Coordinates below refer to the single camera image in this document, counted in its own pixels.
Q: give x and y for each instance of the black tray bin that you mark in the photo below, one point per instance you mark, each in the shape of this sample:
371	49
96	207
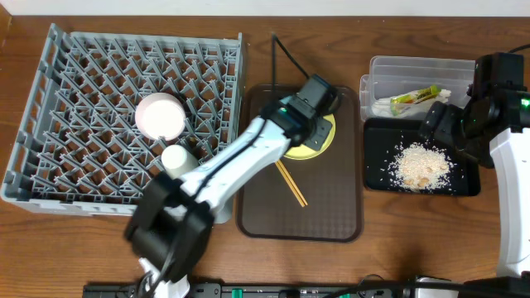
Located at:
384	141

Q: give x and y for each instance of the pink bowl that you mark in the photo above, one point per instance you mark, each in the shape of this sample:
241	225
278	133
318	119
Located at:
160	115

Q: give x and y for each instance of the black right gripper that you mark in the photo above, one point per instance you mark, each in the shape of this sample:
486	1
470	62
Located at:
450	113

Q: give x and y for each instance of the yellow round plate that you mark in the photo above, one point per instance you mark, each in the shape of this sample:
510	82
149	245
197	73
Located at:
303	152

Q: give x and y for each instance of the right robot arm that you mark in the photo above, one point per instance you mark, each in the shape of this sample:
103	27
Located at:
510	153

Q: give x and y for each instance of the leftover rice food waste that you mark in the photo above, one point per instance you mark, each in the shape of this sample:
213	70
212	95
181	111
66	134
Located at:
417	167

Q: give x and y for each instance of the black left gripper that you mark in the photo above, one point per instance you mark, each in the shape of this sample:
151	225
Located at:
320	135

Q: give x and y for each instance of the white cup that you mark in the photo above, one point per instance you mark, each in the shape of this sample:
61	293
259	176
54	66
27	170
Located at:
177	161

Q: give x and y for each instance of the clear plastic bin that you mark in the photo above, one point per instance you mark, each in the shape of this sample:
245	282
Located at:
394	75

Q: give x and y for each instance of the white napkin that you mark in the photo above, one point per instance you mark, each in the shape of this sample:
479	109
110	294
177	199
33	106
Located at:
381	107

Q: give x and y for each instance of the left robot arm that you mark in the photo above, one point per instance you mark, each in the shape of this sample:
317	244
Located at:
171	226

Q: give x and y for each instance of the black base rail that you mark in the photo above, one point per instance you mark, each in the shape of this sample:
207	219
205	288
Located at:
212	290

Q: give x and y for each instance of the green orange snack wrapper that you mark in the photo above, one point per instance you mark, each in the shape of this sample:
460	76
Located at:
397	104

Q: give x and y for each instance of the grey plastic dishwasher rack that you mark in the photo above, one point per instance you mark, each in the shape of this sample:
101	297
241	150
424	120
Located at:
78	150

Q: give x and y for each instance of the brown serving tray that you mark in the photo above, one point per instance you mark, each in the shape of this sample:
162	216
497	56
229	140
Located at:
331	183

